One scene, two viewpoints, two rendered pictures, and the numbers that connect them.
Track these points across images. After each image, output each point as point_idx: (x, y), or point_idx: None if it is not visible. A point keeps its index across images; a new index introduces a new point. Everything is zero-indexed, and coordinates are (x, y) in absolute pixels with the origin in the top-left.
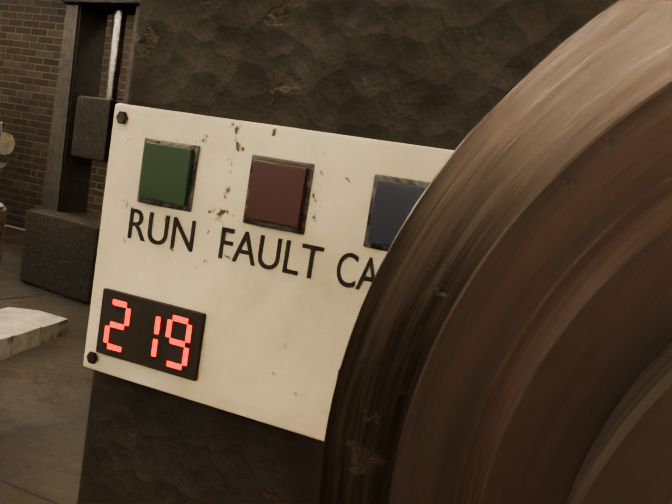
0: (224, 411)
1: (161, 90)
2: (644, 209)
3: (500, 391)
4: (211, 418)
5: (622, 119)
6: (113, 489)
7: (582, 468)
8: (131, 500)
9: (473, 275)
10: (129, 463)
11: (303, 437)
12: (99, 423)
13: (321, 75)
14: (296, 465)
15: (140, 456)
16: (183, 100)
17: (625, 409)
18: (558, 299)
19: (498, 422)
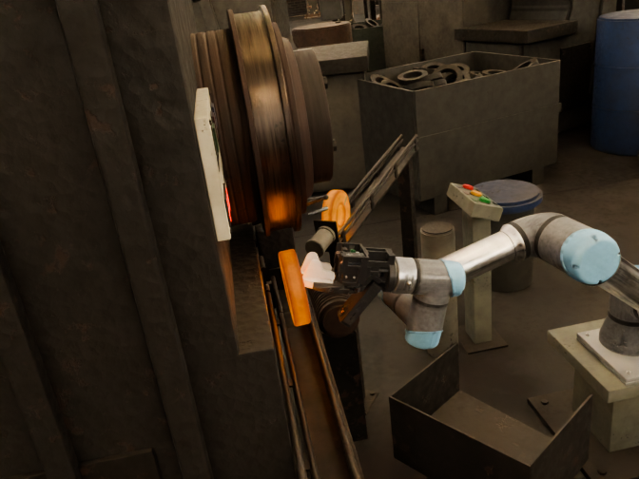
0: None
1: (191, 106)
2: (292, 77)
3: (300, 116)
4: None
5: (288, 64)
6: (227, 287)
7: (314, 114)
8: (227, 284)
9: (295, 99)
10: (224, 271)
11: None
12: (222, 267)
13: (190, 79)
14: None
15: (223, 264)
16: (192, 107)
17: (319, 101)
18: (297, 96)
19: (304, 119)
